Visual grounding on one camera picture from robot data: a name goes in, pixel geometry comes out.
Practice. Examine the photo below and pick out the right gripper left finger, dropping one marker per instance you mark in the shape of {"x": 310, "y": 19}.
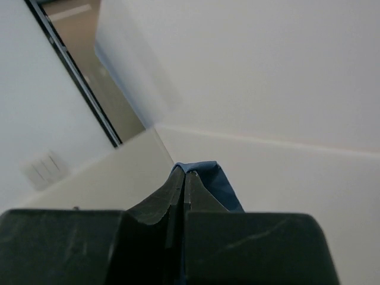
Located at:
{"x": 141, "y": 245}

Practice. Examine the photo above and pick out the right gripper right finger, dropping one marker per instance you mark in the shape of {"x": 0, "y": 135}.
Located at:
{"x": 225, "y": 247}

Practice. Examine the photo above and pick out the blue cartoon print pillowcase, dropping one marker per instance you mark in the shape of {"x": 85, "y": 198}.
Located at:
{"x": 215, "y": 181}

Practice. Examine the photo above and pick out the white wall switch panel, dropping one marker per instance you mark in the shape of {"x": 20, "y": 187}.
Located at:
{"x": 45, "y": 170}

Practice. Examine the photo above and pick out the black door frame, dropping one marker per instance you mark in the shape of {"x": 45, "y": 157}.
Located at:
{"x": 73, "y": 70}

